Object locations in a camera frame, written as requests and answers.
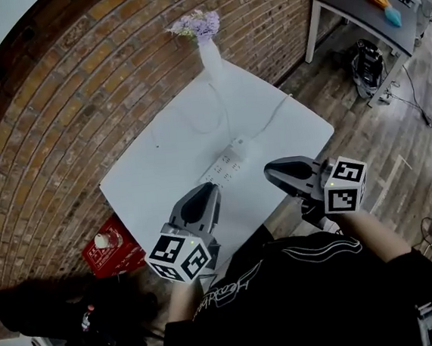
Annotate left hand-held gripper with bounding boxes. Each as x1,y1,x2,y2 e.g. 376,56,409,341
138,181,229,288

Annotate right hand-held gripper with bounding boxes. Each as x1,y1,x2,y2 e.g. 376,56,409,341
263,149,372,229

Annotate person's left forearm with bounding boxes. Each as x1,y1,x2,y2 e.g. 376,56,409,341
164,273,213,326

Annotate person's right forearm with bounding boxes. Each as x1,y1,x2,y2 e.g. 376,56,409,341
332,204,416,269

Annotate clear plastic bottle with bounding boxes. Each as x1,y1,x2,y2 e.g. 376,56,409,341
92,230,126,251

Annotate red cardboard box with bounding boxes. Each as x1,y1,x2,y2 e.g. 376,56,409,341
78,212,149,282

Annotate person's black shirt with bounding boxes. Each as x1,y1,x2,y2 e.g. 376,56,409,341
139,207,432,346

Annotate black backpack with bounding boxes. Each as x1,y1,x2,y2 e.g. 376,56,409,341
347,36,390,101

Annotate white vase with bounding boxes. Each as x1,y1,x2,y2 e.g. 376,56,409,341
196,36,228,88

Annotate red-capped bottle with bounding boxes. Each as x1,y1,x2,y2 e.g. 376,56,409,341
79,303,99,333

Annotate black bag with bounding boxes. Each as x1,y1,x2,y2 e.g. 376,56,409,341
0,266,164,346

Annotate purple flowers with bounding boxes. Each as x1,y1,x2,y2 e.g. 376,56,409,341
163,7,224,47

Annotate dark table with white legs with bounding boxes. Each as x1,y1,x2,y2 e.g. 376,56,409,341
299,0,430,115

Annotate blue packet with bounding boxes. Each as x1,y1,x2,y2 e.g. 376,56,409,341
384,5,405,30

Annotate white power strip cable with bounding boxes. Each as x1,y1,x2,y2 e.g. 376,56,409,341
244,92,297,143

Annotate white charger cable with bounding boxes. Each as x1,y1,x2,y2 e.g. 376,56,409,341
146,78,235,150

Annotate black floor cable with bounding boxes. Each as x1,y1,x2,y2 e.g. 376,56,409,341
379,61,432,133

